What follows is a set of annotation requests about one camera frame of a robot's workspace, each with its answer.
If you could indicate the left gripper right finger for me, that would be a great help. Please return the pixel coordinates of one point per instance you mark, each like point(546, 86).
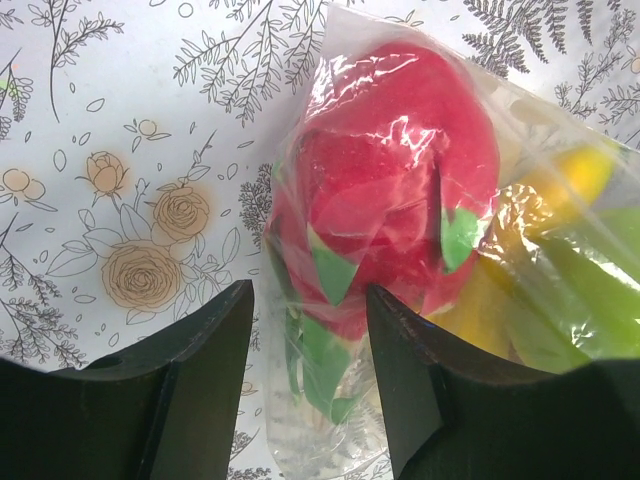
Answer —
point(454, 411)

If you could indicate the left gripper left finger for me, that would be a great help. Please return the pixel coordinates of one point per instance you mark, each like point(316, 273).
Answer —
point(162, 408)

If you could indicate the clear zip top bag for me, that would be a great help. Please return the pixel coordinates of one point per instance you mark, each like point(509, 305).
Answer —
point(529, 132)

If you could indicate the yellow fake banana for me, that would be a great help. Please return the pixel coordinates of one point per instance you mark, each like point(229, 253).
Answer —
point(549, 195)

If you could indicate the green fake apple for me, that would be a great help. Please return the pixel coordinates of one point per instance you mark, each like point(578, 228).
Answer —
point(576, 294)

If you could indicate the pink fake fruit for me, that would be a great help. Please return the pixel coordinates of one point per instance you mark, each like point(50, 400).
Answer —
point(391, 180)

